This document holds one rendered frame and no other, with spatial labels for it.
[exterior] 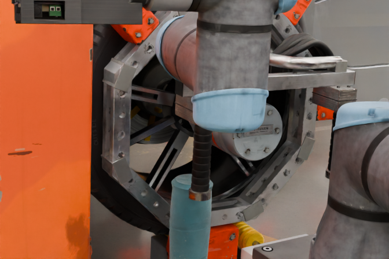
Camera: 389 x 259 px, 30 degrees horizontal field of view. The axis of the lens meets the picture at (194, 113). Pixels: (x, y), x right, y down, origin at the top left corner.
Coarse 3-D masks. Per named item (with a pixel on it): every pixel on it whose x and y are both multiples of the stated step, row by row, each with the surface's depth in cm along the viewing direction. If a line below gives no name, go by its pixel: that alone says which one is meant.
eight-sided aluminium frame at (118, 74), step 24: (288, 24) 168; (144, 48) 152; (120, 72) 150; (120, 96) 153; (312, 96) 177; (120, 120) 153; (288, 120) 183; (312, 120) 179; (120, 144) 155; (288, 144) 182; (312, 144) 180; (120, 168) 156; (264, 168) 182; (288, 168) 179; (144, 192) 162; (264, 192) 177; (168, 216) 166; (216, 216) 172; (240, 216) 175
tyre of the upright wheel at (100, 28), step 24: (96, 24) 158; (96, 48) 156; (120, 48) 158; (96, 72) 157; (96, 96) 158; (96, 120) 160; (96, 144) 161; (96, 168) 163; (96, 192) 165; (120, 192) 167; (240, 192) 184; (120, 216) 169; (144, 216) 172
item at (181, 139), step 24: (144, 96) 168; (168, 96) 170; (288, 96) 184; (168, 120) 171; (168, 144) 174; (168, 168) 174; (216, 168) 194; (240, 168) 185; (168, 192) 181; (216, 192) 183
